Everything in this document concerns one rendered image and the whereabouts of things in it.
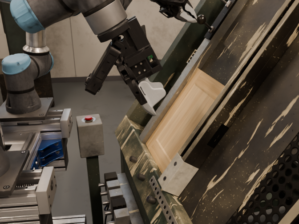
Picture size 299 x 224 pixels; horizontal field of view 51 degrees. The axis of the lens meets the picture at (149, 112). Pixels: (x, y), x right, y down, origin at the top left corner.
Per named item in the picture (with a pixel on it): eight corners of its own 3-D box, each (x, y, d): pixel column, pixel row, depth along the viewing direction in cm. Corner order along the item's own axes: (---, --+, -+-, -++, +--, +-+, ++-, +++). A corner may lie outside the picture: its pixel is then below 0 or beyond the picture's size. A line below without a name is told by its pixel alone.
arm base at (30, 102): (1, 114, 135) (-3, 93, 130) (11, 101, 148) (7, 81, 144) (37, 113, 136) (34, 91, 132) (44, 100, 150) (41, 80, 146)
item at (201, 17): (206, 32, 133) (193, 19, 122) (212, 25, 132) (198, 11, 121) (213, 36, 131) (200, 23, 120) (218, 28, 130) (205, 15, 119)
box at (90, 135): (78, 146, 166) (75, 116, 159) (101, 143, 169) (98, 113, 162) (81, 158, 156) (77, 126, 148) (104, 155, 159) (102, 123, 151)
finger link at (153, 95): (175, 110, 67) (156, 75, 64) (151, 123, 68) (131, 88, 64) (173, 105, 70) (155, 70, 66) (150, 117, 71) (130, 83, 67)
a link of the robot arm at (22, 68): (-1, 90, 134) (-7, 58, 129) (19, 80, 146) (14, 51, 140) (23, 92, 131) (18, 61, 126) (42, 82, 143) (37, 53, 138)
